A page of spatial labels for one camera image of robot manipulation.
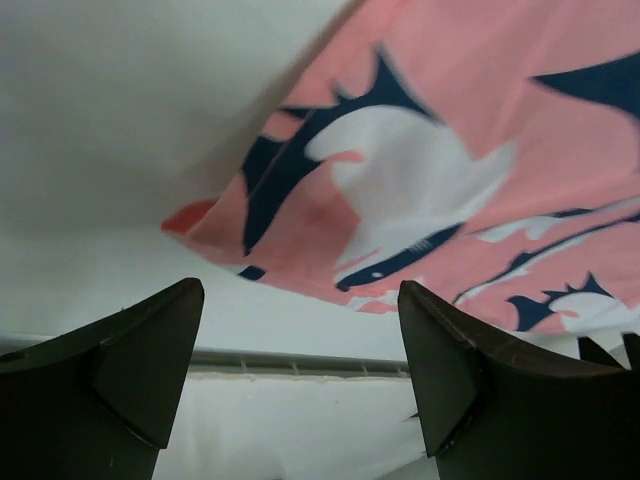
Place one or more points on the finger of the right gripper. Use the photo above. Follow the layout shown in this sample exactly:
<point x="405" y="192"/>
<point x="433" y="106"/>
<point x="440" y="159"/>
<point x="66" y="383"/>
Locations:
<point x="590" y="351"/>
<point x="632" y="348"/>

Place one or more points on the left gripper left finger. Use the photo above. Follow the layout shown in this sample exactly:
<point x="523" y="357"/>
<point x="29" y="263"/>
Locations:
<point x="100" y="402"/>

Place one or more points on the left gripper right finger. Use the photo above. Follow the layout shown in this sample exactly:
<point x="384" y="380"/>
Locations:
<point x="495" y="407"/>

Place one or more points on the pink shark print shorts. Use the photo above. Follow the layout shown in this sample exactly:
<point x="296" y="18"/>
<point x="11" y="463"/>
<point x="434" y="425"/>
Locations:
<point x="488" y="150"/>

